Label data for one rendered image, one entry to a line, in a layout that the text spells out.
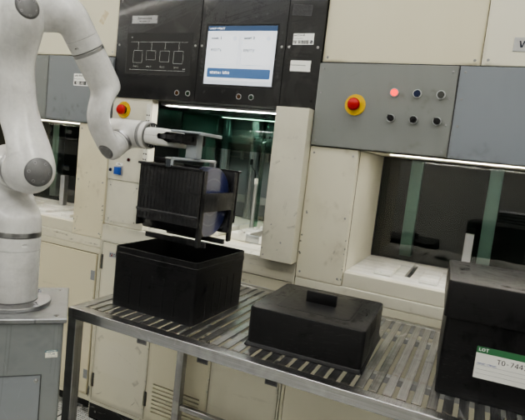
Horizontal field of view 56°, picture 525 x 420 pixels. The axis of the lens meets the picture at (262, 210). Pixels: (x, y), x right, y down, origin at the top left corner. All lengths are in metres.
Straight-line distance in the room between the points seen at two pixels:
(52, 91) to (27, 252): 1.11
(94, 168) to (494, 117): 1.54
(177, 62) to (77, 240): 0.89
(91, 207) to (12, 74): 0.97
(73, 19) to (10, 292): 0.73
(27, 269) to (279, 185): 0.82
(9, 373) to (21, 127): 0.62
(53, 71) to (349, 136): 1.35
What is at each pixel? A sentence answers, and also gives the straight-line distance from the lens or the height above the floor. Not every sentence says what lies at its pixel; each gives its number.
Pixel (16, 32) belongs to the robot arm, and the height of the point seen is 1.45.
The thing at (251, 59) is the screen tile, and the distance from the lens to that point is 1.84.
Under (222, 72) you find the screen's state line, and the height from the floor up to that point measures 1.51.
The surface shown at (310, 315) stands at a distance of 1.22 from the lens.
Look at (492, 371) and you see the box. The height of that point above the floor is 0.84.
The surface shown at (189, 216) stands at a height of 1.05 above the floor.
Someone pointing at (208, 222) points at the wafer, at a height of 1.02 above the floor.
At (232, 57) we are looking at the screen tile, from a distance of 1.88.
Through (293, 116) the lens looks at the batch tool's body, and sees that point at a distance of 1.68.
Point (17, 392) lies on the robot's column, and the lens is 1.46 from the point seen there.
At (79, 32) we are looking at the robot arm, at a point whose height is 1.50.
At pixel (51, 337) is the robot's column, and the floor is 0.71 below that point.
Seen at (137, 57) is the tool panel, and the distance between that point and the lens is 2.12.
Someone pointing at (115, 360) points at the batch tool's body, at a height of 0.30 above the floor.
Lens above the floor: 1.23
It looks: 6 degrees down
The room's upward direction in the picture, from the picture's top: 6 degrees clockwise
